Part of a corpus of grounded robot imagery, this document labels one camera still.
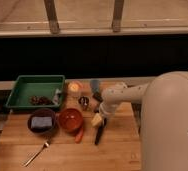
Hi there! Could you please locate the orange carrot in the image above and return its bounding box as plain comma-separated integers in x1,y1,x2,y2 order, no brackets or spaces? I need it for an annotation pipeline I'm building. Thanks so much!
75,126,84,143

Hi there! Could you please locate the dark grapes bunch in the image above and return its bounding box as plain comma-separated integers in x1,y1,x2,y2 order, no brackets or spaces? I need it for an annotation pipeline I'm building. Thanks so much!
30,96,52,105

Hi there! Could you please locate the dark purple bowl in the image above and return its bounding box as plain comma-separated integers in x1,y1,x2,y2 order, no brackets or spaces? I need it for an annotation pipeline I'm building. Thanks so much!
27,108,56,134

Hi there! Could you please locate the small metal cup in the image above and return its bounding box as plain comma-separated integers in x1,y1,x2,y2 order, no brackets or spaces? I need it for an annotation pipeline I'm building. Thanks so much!
78,96,89,110

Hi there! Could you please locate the clear glass with yellow object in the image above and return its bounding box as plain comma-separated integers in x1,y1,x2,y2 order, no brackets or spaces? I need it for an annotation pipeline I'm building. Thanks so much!
68,81,83,98

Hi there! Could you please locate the blue sponge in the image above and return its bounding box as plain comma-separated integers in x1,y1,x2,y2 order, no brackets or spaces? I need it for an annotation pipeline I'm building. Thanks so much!
31,117,52,129

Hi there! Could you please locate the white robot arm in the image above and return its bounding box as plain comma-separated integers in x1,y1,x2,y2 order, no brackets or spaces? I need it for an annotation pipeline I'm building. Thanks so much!
92,70,188,171

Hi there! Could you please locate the wooden cutting board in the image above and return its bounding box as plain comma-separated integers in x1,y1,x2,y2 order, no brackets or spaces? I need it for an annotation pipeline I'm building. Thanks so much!
0,81,143,171

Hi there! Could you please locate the metal fork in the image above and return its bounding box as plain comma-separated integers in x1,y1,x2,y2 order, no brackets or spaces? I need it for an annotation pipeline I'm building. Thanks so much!
23,141,50,167

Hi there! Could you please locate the green plastic tray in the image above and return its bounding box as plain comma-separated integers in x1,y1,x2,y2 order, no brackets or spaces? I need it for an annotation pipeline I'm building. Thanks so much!
6,75,65,110

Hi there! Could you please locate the orange bowl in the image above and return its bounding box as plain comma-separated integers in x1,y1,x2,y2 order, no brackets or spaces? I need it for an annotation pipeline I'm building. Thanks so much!
58,108,83,133

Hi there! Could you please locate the silver wrapper in tray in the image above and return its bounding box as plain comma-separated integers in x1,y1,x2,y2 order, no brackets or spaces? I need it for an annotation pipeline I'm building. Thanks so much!
52,89,62,105

